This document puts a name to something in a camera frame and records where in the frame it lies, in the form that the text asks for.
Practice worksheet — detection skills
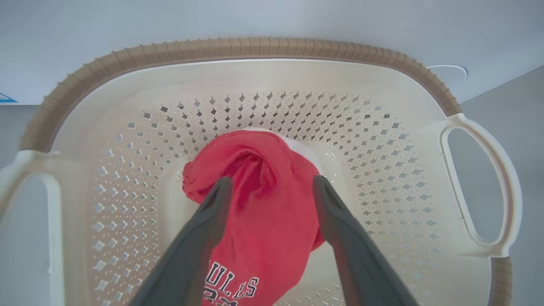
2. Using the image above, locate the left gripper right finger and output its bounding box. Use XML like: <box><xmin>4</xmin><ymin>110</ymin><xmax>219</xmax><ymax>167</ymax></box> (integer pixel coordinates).
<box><xmin>312</xmin><ymin>174</ymin><xmax>419</xmax><ymax>306</ymax></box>

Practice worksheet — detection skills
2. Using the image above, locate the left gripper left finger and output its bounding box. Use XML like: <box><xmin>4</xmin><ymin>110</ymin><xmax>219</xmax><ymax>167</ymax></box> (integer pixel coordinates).
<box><xmin>130</xmin><ymin>176</ymin><xmax>234</xmax><ymax>306</ymax></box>

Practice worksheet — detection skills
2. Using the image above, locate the red Bulls jersey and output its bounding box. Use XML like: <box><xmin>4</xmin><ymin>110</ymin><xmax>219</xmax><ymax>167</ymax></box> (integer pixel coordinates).
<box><xmin>182</xmin><ymin>127</ymin><xmax>326</xmax><ymax>306</ymax></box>

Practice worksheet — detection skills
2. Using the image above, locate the cream perforated laundry basket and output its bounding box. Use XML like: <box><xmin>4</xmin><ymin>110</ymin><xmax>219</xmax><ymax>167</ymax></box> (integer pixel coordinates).
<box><xmin>0</xmin><ymin>37</ymin><xmax>523</xmax><ymax>306</ymax></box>

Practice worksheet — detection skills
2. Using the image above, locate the white front-load washing machine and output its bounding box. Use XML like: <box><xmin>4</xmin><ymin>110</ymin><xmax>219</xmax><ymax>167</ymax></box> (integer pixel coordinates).
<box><xmin>0</xmin><ymin>0</ymin><xmax>544</xmax><ymax>106</ymax></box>

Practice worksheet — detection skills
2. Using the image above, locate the round white filter cover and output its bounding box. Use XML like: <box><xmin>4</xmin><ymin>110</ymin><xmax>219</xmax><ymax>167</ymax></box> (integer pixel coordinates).
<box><xmin>426</xmin><ymin>65</ymin><xmax>468</xmax><ymax>85</ymax></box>

